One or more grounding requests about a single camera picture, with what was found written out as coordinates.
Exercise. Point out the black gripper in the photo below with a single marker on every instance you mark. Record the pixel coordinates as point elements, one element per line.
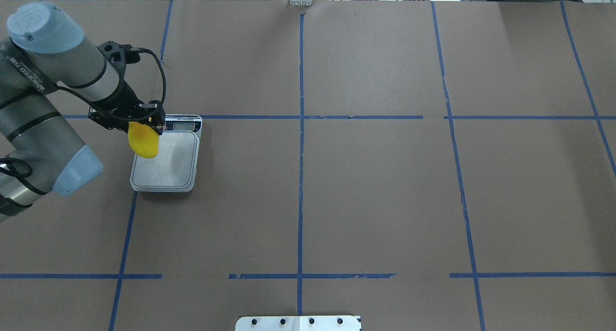
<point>119,99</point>

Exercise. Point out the brown paper table cover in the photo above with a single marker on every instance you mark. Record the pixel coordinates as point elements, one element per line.
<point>431,166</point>

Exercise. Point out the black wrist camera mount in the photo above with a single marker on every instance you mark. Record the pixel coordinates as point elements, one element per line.
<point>120,55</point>

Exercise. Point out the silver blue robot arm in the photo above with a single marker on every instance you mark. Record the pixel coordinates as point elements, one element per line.
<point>47,51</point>

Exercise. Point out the white pedestal column base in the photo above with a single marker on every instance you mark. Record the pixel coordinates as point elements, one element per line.
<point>299,323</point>

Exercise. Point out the yellow mango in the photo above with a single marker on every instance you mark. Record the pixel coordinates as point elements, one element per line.
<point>143,140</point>

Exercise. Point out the silver digital kitchen scale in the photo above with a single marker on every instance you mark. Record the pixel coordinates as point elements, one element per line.
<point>174,167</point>

